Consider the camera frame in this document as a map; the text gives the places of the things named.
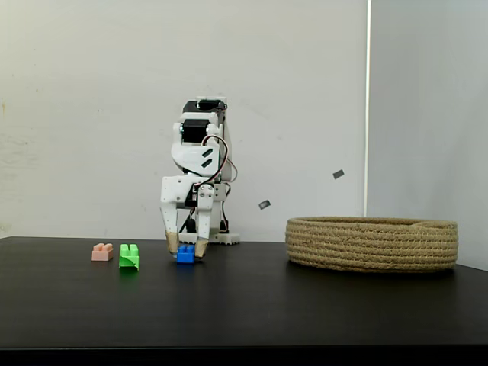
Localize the red white gripper cable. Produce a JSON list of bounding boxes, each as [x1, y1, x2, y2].
[[196, 135, 239, 188]]

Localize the pink lego block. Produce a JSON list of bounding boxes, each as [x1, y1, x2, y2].
[[91, 242, 115, 262]]

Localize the green lego block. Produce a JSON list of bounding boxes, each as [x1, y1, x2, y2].
[[118, 243, 142, 271]]

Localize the white vertical wall strip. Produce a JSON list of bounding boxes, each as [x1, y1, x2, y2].
[[364, 0, 373, 218]]

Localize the woven rope basket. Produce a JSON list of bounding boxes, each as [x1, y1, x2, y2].
[[284, 216, 459, 274]]

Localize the blue lego block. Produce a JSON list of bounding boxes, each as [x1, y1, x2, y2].
[[175, 244, 196, 265]]

